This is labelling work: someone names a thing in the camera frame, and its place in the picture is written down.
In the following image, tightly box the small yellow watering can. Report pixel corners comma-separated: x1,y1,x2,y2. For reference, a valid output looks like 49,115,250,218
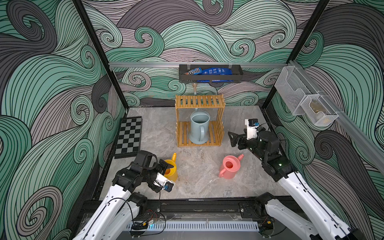
165,153,178,182

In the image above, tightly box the wooden slatted two-tier shelf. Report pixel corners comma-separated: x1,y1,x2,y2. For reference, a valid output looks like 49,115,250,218
175,95,226,147

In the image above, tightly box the large pale blue watering can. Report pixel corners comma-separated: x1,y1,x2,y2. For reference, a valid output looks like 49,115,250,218
188,83,211,145

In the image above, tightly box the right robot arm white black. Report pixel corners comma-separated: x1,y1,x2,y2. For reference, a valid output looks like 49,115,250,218
228,131,366,240

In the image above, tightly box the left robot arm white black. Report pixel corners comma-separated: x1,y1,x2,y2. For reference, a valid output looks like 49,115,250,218
74,151,174,240

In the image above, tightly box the small pink watering can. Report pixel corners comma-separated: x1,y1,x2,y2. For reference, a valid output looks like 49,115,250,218
219,154,244,180

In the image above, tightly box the black grey chessboard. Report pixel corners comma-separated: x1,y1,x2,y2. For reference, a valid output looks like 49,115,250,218
114,117,143,159

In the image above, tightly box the blue snack packet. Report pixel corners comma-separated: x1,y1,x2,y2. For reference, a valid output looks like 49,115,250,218
198,68,233,83

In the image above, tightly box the m&m candy packet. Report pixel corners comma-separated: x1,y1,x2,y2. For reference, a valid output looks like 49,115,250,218
184,68,202,76

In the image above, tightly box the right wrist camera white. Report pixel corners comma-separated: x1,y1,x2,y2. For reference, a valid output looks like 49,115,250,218
245,119,260,140

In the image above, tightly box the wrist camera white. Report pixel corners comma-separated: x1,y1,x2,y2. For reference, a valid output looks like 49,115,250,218
245,119,260,140
154,173,175,192

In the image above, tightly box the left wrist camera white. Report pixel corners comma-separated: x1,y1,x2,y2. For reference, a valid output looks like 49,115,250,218
154,173,175,192

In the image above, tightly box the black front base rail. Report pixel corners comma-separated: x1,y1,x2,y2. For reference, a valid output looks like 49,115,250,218
81,196,306,219

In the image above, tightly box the black wall basket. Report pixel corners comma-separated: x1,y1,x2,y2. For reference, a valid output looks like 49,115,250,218
179,64,244,83

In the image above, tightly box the clear plastic wall bin large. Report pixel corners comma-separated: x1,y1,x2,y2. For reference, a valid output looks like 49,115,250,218
275,66,311,116

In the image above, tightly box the white perforated cable duct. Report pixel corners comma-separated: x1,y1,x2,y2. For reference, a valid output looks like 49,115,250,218
142,221,260,233

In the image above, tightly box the aluminium wall rail back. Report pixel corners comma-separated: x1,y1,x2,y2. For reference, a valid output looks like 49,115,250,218
109,61,288,69

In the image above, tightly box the aluminium wall rail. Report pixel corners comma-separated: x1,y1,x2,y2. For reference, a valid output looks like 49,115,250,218
289,60,384,174
109,61,288,69

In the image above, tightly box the clear plastic wall bin small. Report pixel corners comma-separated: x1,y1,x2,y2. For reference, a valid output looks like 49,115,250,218
301,94,339,127

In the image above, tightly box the aluminium wall rail right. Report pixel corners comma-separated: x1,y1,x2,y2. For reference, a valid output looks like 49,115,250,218
289,60,384,174

